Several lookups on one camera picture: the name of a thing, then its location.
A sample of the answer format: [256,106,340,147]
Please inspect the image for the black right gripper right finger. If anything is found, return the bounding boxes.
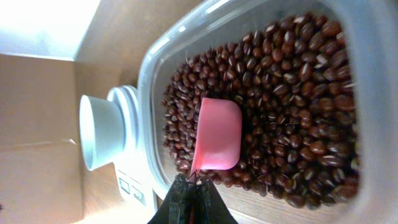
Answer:
[192,176,237,224]

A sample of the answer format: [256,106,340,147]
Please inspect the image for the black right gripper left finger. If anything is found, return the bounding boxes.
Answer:
[148,174,192,224]

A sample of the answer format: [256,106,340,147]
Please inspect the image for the pink measuring scoop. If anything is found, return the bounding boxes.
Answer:
[188,98,243,182]

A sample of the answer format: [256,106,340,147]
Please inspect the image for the white digital kitchen scale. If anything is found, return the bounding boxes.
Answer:
[107,85,158,223]

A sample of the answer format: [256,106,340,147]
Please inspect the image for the white bowl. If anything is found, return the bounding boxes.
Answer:
[79,95,125,171]

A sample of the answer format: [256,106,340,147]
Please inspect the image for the red adzuki beans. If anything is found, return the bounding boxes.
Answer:
[162,13,360,210]

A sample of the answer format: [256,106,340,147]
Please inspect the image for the clear plastic container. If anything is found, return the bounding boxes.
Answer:
[137,0,397,223]

